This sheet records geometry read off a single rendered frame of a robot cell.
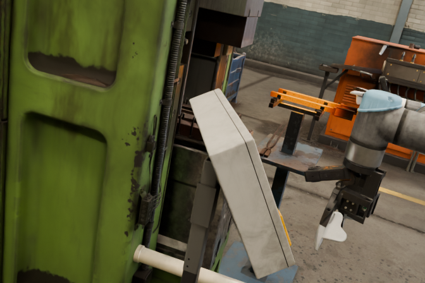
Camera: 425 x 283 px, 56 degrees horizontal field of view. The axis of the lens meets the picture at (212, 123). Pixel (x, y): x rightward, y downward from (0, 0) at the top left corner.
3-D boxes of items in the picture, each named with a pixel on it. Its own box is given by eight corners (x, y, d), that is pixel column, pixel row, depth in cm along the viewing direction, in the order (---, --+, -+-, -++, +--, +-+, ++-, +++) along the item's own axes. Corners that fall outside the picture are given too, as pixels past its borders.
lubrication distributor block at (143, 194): (153, 225, 120) (159, 184, 116) (144, 235, 115) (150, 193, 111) (142, 221, 121) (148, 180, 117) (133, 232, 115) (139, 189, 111)
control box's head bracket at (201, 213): (244, 215, 96) (257, 163, 92) (231, 244, 84) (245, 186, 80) (202, 202, 99) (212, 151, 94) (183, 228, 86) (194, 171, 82)
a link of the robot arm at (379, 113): (406, 102, 76) (360, 90, 79) (388, 155, 79) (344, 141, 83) (410, 96, 82) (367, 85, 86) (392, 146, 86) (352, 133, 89)
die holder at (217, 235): (232, 223, 179) (253, 130, 166) (208, 274, 144) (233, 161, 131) (119, 187, 191) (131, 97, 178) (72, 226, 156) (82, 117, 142)
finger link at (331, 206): (324, 225, 84) (343, 189, 86) (317, 222, 85) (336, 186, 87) (327, 230, 88) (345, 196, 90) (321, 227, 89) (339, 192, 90)
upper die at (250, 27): (252, 43, 143) (258, 16, 140) (240, 48, 124) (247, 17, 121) (145, 20, 152) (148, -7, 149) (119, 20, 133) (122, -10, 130)
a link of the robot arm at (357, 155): (343, 139, 83) (357, 134, 90) (337, 160, 85) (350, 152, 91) (379, 153, 79) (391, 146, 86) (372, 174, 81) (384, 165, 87)
